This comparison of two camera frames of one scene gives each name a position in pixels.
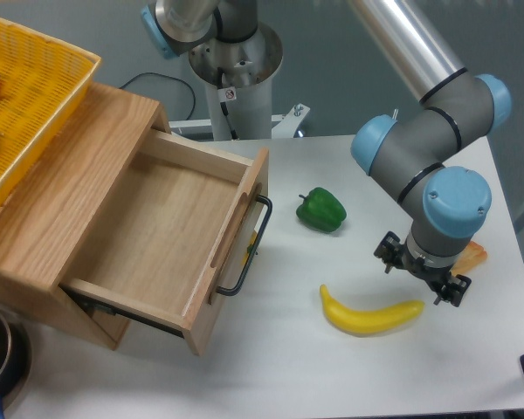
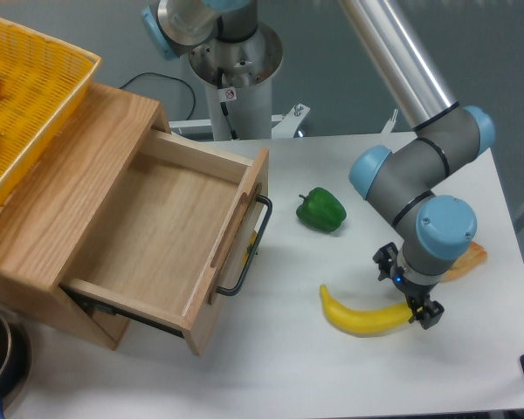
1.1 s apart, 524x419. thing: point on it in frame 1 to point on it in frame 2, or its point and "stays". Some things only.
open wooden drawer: x=170 y=240 stays
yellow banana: x=368 y=320 stays
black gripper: x=437 y=277 to x=424 y=311
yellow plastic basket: x=42 y=81 stays
